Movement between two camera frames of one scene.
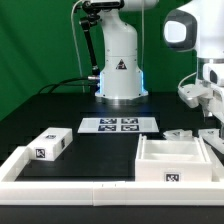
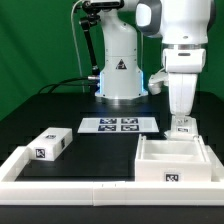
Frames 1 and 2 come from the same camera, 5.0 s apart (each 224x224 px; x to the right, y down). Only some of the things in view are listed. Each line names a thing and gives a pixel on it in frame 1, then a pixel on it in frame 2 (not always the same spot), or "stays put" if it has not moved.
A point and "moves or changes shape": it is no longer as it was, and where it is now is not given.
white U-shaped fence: x=104 y=192 stays put
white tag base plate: x=119 y=125 stays put
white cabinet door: x=178 y=134 moves or changes shape
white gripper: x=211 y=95 -> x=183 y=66
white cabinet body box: x=177 y=160 stays put
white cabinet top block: x=49 y=145 stays put
